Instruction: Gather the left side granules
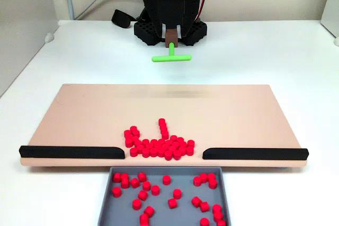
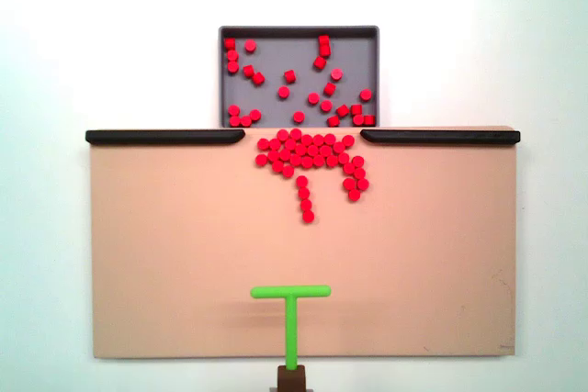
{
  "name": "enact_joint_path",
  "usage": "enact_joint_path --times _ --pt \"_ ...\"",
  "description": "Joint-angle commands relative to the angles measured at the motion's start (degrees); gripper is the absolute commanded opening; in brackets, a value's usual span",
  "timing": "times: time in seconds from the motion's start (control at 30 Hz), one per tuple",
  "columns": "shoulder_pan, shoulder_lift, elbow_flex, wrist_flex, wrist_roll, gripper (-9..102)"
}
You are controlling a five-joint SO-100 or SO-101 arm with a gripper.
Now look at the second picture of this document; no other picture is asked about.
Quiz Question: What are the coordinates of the green T pusher brown handle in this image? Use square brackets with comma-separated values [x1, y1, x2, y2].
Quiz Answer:
[250, 285, 333, 392]

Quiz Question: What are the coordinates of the beige flat board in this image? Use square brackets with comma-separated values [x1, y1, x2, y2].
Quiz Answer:
[89, 124, 519, 360]

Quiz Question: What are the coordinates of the grey rectangular tray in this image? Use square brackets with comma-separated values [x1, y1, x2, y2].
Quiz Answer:
[218, 25, 380, 129]

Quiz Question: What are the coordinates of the black foam rail strip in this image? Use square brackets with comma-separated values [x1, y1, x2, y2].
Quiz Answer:
[85, 129, 246, 145]
[360, 129, 522, 149]

